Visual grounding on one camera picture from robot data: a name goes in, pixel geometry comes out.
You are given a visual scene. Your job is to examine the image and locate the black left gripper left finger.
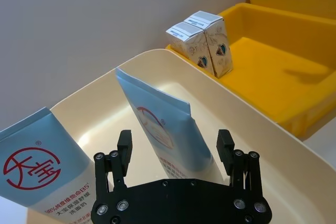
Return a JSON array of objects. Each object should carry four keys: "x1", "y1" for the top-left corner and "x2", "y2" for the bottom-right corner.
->
[{"x1": 93, "y1": 129, "x2": 132, "y2": 201}]

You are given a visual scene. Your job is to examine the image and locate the white patterned carton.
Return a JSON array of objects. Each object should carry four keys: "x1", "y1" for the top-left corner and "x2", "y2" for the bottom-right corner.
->
[
  {"x1": 165, "y1": 22, "x2": 212, "y2": 74},
  {"x1": 183, "y1": 10, "x2": 234, "y2": 79}
]

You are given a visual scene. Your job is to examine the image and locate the cream plastic bin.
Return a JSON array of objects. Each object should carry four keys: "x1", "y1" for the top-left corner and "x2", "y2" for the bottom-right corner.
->
[{"x1": 26, "y1": 48, "x2": 336, "y2": 224}]

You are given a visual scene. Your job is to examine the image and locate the shallow yellow plastic bin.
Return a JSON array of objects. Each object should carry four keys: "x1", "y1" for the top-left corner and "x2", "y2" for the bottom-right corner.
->
[{"x1": 165, "y1": 3, "x2": 336, "y2": 142}]

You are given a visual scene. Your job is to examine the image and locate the blue tube with red logo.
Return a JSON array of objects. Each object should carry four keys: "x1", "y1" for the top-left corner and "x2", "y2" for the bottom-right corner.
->
[
  {"x1": 0, "y1": 107, "x2": 95, "y2": 224},
  {"x1": 115, "y1": 68, "x2": 214, "y2": 180}
]

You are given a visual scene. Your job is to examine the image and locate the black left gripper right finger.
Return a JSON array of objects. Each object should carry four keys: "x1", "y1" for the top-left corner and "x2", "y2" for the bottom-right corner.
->
[{"x1": 215, "y1": 129, "x2": 264, "y2": 199}]

